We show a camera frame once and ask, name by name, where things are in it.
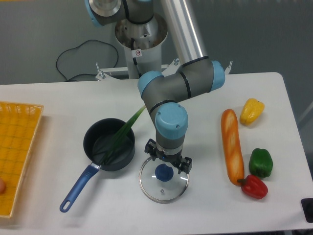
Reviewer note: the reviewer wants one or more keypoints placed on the green onion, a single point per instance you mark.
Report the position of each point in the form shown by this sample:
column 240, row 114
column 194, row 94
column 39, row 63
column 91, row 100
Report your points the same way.
column 118, row 138

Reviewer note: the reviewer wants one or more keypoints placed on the orange baguette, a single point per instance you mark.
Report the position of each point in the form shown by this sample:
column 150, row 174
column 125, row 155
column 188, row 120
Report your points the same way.
column 232, row 148

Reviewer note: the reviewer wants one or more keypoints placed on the green bell pepper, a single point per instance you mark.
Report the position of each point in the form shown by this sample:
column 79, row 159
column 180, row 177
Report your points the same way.
column 260, row 163

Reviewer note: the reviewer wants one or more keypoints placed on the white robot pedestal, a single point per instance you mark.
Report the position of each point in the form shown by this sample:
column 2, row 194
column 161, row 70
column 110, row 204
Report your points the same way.
column 142, row 44

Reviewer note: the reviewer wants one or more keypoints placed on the red bell pepper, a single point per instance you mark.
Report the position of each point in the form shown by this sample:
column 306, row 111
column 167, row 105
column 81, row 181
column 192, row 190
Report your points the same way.
column 253, row 187

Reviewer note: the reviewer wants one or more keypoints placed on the dark saucepan blue handle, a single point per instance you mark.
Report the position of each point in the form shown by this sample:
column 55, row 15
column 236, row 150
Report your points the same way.
column 96, row 140

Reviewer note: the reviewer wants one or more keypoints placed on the glass pot lid blue knob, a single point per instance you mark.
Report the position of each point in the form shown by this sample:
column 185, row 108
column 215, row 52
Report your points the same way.
column 161, row 182

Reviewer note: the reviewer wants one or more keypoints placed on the yellow bell pepper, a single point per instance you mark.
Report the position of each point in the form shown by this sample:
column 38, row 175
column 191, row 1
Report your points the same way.
column 251, row 111

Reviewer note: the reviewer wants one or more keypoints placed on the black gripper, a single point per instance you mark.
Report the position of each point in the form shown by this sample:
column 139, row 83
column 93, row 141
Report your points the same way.
column 182, row 164

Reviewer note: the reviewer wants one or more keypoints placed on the yellow woven basket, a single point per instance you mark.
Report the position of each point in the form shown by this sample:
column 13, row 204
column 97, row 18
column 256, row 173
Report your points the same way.
column 18, row 126

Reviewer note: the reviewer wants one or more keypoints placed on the black device at table edge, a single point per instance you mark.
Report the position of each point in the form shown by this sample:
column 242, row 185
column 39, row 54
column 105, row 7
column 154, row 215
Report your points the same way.
column 307, row 206

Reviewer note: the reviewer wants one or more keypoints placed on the white metal base frame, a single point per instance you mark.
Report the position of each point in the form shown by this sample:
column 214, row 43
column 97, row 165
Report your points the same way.
column 122, row 72

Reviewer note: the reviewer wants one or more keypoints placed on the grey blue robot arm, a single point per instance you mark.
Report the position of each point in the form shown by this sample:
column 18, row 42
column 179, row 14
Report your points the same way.
column 196, row 75

